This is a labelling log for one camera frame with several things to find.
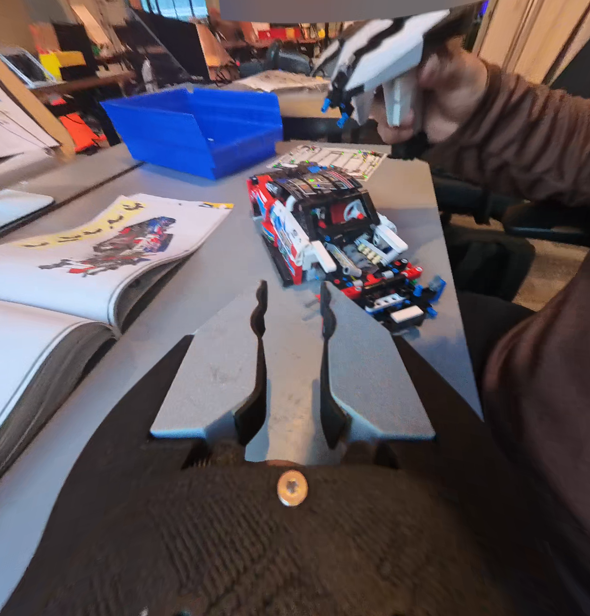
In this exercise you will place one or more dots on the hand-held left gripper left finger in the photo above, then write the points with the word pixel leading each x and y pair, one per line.
pixel 213 375

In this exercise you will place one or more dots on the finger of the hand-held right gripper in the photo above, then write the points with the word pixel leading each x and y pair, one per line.
pixel 386 57
pixel 345 48

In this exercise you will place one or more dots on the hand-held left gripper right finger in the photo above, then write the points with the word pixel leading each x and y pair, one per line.
pixel 372 380

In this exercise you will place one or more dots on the small black blue brick assembly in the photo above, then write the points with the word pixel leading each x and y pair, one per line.
pixel 338 98

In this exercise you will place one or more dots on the brick-built toy race car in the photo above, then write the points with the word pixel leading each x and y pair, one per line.
pixel 333 231

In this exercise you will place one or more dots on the person's right forearm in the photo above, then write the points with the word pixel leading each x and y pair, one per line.
pixel 530 139

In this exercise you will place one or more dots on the grey desk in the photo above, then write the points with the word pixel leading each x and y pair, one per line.
pixel 218 260

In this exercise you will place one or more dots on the person's right hand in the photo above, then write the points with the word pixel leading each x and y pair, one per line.
pixel 453 91

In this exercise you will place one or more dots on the sticker sheet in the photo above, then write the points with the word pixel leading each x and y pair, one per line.
pixel 333 158

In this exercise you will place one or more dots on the open instruction booklet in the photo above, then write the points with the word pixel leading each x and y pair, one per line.
pixel 83 269

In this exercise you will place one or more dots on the blue plastic bin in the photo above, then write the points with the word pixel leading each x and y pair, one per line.
pixel 199 130

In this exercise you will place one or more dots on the black monitor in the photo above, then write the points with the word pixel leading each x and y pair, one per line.
pixel 174 43

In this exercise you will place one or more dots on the person's brown shirt torso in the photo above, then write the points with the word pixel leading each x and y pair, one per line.
pixel 550 385

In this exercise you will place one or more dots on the yellow plastic bin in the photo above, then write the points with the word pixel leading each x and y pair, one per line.
pixel 59 65

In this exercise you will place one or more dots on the printed instruction sheet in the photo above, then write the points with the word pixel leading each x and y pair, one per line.
pixel 6 130

